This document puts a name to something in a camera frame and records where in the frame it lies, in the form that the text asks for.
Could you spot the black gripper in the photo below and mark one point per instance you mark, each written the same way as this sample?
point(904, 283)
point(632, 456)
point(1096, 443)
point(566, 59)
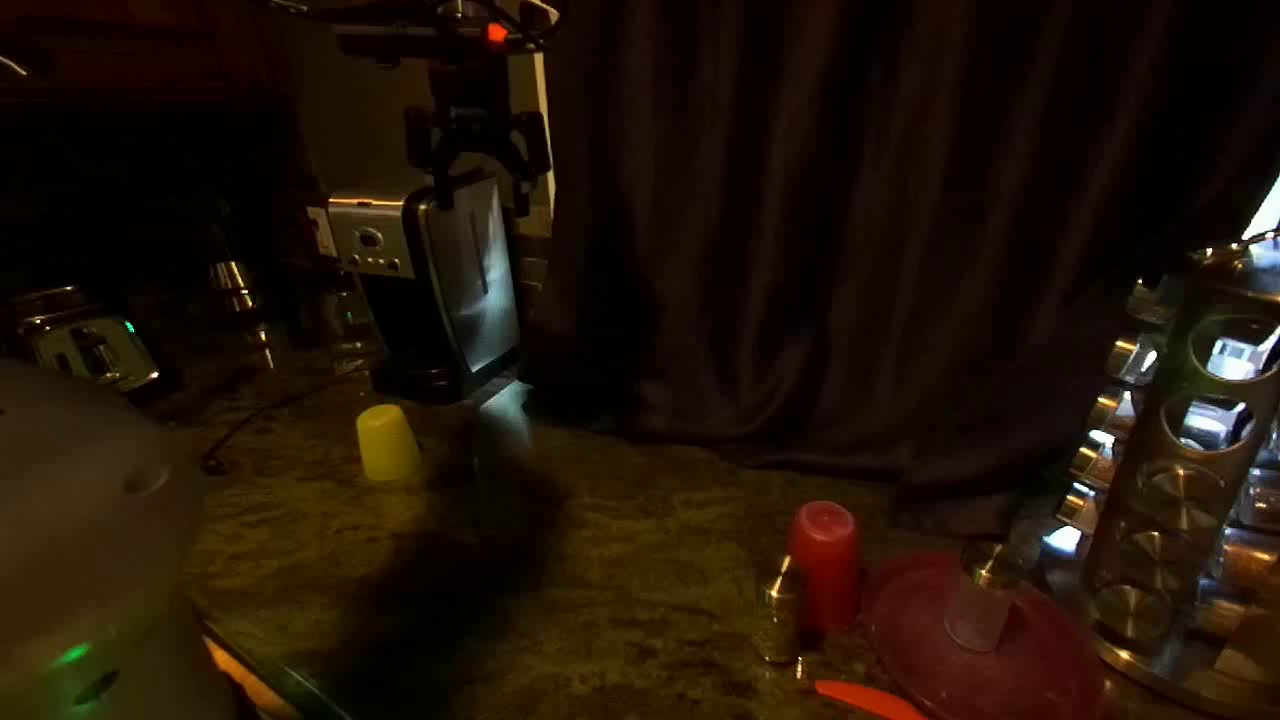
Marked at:
point(478, 127)

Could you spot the green plastic cup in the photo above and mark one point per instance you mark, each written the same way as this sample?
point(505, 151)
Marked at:
point(391, 444)

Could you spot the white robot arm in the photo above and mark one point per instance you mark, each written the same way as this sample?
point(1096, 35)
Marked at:
point(82, 534)

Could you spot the red plastic cup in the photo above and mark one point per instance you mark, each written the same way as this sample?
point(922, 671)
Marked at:
point(826, 561)

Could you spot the silver toaster oven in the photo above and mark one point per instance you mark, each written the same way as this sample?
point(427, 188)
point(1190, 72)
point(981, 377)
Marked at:
point(461, 284)

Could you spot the shiny metal stand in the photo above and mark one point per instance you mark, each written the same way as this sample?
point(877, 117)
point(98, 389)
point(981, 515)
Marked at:
point(237, 284)

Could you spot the dark curtain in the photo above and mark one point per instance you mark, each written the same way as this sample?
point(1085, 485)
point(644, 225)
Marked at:
point(866, 225)

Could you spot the small device with green light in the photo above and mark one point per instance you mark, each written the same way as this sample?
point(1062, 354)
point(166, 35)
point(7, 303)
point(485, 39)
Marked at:
point(89, 349)

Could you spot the red plastic bowl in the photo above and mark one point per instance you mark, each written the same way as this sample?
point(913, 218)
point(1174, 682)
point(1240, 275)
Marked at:
point(981, 653)

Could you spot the metal spice rack carousel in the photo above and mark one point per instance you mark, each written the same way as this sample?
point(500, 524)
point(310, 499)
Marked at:
point(1174, 507)

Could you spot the white vertical frame strip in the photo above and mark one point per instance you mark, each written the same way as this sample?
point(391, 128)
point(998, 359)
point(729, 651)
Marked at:
point(544, 133)

